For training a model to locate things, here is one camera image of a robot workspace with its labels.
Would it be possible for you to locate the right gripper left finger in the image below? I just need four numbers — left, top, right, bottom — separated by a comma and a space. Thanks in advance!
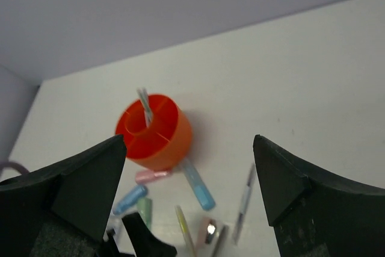
1, 135, 126, 256

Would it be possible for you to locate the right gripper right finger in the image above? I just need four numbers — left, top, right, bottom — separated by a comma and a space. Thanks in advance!
253, 135, 384, 256

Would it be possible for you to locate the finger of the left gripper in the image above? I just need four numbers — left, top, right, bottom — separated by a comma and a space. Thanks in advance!
99, 212, 177, 257

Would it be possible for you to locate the yellow thin pen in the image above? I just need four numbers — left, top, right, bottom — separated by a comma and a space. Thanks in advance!
175, 205, 197, 257

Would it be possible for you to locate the pink stapler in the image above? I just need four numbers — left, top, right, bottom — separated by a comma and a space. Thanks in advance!
196, 217, 228, 257

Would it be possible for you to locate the grey white thin pen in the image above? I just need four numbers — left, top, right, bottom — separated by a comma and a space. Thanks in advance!
232, 163, 256, 245

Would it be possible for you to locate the blue highlighter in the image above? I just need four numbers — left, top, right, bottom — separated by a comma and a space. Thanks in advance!
112, 184, 148, 215
180, 158, 216, 211

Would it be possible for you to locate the blue striped thin pen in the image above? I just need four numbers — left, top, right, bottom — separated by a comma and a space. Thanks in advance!
137, 88, 153, 127

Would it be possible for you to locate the blue capped glue bottle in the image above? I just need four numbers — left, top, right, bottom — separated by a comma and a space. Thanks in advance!
104, 215, 122, 244

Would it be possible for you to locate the green highlighter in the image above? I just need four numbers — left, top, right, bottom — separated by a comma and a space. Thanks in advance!
137, 197, 153, 230

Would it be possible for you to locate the pink highlighter near organizer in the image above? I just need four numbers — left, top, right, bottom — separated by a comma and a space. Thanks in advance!
135, 170, 172, 184

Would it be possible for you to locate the orange round divided organizer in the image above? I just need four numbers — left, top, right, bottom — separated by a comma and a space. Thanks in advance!
115, 94, 193, 171

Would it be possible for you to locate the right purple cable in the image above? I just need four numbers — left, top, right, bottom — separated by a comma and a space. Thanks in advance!
0, 159, 30, 179

